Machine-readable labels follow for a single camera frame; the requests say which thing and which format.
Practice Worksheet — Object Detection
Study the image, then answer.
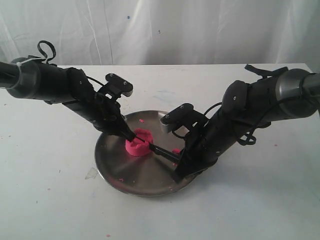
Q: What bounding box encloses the pink dough piece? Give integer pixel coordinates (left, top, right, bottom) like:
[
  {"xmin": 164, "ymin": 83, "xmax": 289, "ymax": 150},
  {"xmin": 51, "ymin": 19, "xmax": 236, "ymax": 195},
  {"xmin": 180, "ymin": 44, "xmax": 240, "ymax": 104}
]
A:
[{"xmin": 125, "ymin": 128, "xmax": 154, "ymax": 157}]

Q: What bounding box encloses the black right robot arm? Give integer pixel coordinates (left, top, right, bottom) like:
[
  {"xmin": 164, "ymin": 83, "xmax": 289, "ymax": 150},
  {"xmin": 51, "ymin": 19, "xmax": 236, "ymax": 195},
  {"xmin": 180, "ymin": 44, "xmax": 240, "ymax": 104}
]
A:
[{"xmin": 174, "ymin": 67, "xmax": 320, "ymax": 179}]

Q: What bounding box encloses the white backdrop curtain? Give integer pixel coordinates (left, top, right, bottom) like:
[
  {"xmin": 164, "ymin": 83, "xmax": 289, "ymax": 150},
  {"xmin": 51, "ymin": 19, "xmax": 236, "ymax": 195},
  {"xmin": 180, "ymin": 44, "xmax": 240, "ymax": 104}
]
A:
[{"xmin": 0, "ymin": 0, "xmax": 320, "ymax": 71}]

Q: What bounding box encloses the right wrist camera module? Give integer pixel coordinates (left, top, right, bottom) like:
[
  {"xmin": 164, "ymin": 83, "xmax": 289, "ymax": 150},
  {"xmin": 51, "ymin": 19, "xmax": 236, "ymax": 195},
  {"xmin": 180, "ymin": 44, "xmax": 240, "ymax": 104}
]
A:
[{"xmin": 160, "ymin": 103, "xmax": 209, "ymax": 133}]

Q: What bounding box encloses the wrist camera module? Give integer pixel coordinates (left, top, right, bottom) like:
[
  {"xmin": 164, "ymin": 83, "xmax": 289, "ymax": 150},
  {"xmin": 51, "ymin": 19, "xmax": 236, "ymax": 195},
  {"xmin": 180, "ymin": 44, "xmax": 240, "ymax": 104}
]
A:
[
  {"xmin": 160, "ymin": 103, "xmax": 209, "ymax": 133},
  {"xmin": 98, "ymin": 73, "xmax": 134, "ymax": 100}
]

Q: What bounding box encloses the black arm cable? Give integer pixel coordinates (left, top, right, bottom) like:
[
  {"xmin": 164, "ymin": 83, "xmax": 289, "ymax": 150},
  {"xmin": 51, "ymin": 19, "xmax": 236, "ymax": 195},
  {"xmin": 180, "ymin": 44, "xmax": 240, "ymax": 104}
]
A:
[
  {"xmin": 203, "ymin": 63, "xmax": 320, "ymax": 147},
  {"xmin": 14, "ymin": 40, "xmax": 106, "ymax": 87}
]

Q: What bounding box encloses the pink crumb near knife upper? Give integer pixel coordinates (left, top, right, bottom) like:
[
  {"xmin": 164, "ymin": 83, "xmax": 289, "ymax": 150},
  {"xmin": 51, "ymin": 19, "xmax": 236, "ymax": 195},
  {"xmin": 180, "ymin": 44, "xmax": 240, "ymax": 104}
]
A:
[{"xmin": 172, "ymin": 148, "xmax": 181, "ymax": 154}]

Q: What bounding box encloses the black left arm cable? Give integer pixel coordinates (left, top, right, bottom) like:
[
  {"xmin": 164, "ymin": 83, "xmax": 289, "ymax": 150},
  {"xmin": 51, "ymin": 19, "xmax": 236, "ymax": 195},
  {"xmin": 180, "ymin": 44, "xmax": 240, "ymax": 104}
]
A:
[{"xmin": 14, "ymin": 40, "xmax": 106, "ymax": 87}]

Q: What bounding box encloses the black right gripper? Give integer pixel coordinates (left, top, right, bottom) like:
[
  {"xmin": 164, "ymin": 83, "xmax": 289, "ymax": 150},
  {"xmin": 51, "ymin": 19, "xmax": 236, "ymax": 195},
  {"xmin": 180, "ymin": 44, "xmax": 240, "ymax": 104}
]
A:
[{"xmin": 172, "ymin": 102, "xmax": 247, "ymax": 182}]

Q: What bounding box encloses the black kitchen knife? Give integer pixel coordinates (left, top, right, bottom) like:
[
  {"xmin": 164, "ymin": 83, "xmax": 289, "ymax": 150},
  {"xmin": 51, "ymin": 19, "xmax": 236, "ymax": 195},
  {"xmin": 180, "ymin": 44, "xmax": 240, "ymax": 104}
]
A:
[{"xmin": 135, "ymin": 135, "xmax": 180, "ymax": 164}]

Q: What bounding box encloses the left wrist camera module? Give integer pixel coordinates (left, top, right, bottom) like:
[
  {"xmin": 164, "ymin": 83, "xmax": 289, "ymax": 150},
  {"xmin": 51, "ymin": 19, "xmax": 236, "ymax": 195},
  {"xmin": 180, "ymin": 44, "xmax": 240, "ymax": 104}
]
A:
[{"xmin": 98, "ymin": 73, "xmax": 134, "ymax": 100}]

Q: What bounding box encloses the round stainless steel plate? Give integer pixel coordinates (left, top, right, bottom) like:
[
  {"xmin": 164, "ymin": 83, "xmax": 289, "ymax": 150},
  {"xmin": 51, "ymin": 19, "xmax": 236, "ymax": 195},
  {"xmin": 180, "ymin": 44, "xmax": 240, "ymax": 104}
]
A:
[{"xmin": 95, "ymin": 110, "xmax": 196, "ymax": 197}]

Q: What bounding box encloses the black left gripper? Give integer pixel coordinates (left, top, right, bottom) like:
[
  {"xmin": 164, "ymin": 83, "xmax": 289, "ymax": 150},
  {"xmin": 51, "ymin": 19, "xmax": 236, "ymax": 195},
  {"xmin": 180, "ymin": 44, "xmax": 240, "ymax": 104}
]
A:
[{"xmin": 72, "ymin": 93, "xmax": 136, "ymax": 141}]

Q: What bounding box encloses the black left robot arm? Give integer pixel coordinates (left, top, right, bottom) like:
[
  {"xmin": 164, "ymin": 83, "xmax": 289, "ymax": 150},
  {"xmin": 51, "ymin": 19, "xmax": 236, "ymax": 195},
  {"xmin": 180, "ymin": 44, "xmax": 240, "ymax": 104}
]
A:
[{"xmin": 0, "ymin": 57, "xmax": 136, "ymax": 141}]

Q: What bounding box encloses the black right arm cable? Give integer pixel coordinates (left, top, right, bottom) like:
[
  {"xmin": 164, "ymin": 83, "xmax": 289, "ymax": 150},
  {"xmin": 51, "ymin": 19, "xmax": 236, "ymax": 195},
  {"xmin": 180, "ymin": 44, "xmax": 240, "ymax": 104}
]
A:
[{"xmin": 203, "ymin": 63, "xmax": 320, "ymax": 147}]

